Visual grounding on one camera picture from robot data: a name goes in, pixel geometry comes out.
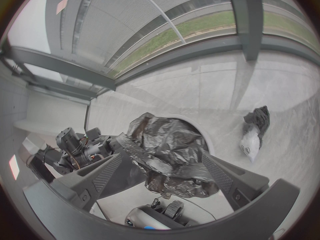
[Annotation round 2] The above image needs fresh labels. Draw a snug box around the black plastic bag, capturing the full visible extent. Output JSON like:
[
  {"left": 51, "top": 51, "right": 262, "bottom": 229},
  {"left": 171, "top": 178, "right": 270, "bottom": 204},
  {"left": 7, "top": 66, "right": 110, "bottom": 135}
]
[{"left": 116, "top": 112, "right": 220, "bottom": 200}]

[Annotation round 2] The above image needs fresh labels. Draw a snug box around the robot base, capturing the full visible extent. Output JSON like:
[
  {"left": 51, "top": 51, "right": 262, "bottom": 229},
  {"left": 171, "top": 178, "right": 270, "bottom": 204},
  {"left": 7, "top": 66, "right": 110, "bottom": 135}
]
[{"left": 124, "top": 200, "right": 198, "bottom": 231}]

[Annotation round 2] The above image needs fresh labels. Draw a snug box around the crumpled black plastic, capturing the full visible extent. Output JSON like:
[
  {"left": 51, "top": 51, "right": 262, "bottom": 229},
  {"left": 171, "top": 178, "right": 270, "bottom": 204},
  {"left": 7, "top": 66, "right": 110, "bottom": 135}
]
[{"left": 243, "top": 105, "right": 271, "bottom": 150}]

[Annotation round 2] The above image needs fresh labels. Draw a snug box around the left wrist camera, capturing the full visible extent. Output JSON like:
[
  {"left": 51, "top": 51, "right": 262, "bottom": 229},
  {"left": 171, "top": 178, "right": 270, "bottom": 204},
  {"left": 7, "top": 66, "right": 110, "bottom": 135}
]
[{"left": 84, "top": 127, "right": 101, "bottom": 141}]

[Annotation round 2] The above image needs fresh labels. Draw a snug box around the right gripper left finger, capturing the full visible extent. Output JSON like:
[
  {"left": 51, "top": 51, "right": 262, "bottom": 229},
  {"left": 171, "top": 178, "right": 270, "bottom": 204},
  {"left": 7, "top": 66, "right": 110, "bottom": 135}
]
[{"left": 52, "top": 154, "right": 123, "bottom": 212}]

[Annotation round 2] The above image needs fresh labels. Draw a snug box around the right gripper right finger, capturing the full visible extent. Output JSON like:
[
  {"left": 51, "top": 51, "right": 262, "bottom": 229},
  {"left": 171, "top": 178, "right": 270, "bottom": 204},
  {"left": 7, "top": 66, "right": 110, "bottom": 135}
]
[{"left": 201, "top": 153, "right": 270, "bottom": 212}]

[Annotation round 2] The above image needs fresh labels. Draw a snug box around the window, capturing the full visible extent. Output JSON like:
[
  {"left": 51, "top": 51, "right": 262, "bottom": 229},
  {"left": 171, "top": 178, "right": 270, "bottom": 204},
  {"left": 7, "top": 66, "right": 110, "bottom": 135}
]
[{"left": 0, "top": 0, "right": 320, "bottom": 102}]

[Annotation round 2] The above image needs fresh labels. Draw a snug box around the white trash bin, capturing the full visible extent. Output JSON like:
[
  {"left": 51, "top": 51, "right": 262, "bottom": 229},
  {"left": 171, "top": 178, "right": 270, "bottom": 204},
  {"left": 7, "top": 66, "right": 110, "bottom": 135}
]
[{"left": 170, "top": 113, "right": 214, "bottom": 157}]

